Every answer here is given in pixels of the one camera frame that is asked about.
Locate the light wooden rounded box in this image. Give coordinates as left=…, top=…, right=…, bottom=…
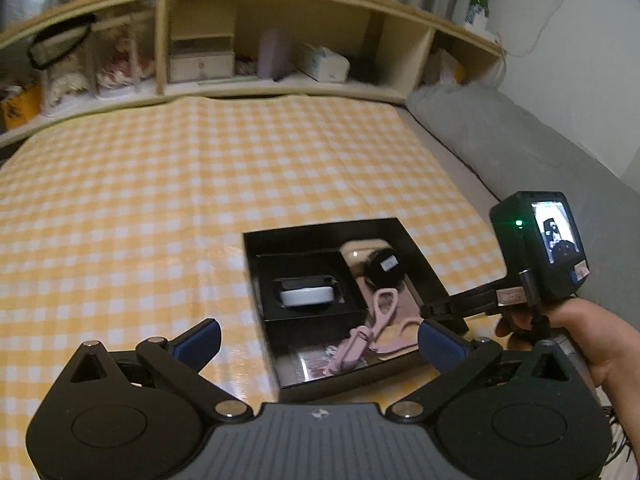
left=341, top=239, right=396, bottom=282

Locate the white tissue box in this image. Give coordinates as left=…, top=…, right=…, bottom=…
left=294, top=42, right=351, bottom=83

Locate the small white box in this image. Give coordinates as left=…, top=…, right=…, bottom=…
left=462, top=14, right=501, bottom=37

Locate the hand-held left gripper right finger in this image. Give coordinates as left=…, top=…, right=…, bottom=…
left=387, top=317, right=591, bottom=421

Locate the clear case with white doll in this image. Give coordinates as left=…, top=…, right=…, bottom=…
left=42, top=34, right=96, bottom=112

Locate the large black tray box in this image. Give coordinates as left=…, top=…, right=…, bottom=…
left=243, top=217, right=469, bottom=404

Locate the purple box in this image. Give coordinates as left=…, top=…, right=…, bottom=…
left=257, top=29, right=289, bottom=81

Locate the cream printed clothing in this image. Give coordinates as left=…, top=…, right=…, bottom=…
left=599, top=399, right=640, bottom=480

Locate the white earbuds case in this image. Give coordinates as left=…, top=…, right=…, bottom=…
left=278, top=274, right=335, bottom=309

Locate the clear nail tip case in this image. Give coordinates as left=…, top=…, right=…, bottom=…
left=299, top=346, right=352, bottom=382

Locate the white cable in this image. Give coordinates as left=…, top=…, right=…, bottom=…
left=500, top=0, right=572, bottom=59

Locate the yellow box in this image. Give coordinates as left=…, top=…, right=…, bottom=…
left=0, top=84, right=44, bottom=132

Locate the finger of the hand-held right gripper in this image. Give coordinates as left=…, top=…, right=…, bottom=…
left=420, top=284, right=501, bottom=322

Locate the black round jar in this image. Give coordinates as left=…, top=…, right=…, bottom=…
left=362, top=247, right=403, bottom=289

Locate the clear case with pink doll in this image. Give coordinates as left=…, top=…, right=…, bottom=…
left=94, top=16, right=156, bottom=97

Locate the pink clip with loop strap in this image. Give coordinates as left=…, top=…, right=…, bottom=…
left=322, top=287, right=401, bottom=379

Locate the small black box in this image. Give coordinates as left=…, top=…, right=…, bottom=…
left=255, top=249, right=369, bottom=322

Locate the white plastic bag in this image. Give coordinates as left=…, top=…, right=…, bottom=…
left=437, top=49, right=474, bottom=87

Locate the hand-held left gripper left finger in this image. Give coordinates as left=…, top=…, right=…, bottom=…
left=62, top=317, right=254, bottom=421

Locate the black strap loop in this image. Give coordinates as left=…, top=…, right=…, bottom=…
left=27, top=14, right=99, bottom=69

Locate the white drawer box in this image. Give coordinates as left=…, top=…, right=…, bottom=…
left=167, top=34, right=236, bottom=84

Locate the person's right hand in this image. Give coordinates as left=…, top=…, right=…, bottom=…
left=495, top=299, right=617, bottom=357

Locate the person's right forearm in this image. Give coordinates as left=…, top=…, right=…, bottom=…
left=587, top=317, right=640, bottom=392

